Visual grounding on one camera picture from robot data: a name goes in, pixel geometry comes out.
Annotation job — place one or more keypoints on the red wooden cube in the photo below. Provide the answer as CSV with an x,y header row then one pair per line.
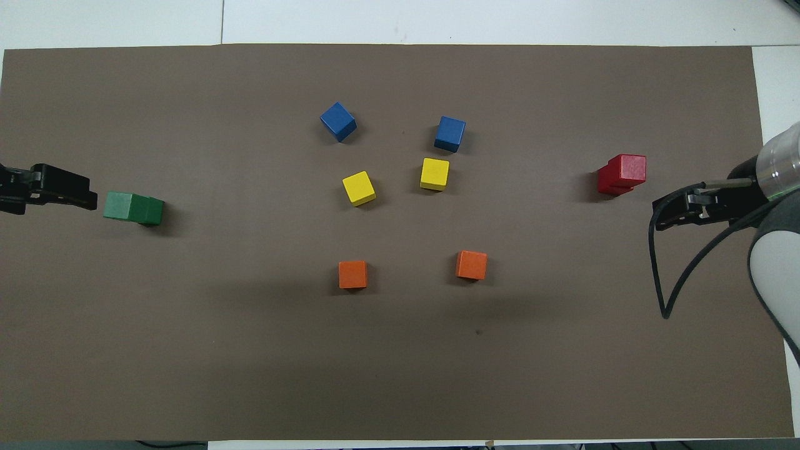
x,y
619,190
628,170

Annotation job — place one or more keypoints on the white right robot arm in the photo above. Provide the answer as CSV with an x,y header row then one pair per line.
x,y
778,250

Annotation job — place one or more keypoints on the yellow wooden cube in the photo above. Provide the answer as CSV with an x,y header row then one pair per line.
x,y
359,188
434,174

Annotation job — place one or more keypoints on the green wooden cube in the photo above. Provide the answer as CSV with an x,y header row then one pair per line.
x,y
158,212
119,206

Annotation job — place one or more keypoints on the orange wooden cube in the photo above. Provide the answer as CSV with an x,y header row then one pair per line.
x,y
353,274
471,265

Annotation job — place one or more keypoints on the blue wooden cube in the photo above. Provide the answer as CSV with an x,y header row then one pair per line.
x,y
338,120
450,132

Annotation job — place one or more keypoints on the brown paper table mat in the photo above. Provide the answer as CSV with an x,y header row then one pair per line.
x,y
400,375

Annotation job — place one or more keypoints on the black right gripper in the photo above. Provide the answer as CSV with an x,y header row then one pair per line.
x,y
737,203

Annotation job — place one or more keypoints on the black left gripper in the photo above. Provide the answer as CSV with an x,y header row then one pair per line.
x,y
14,190

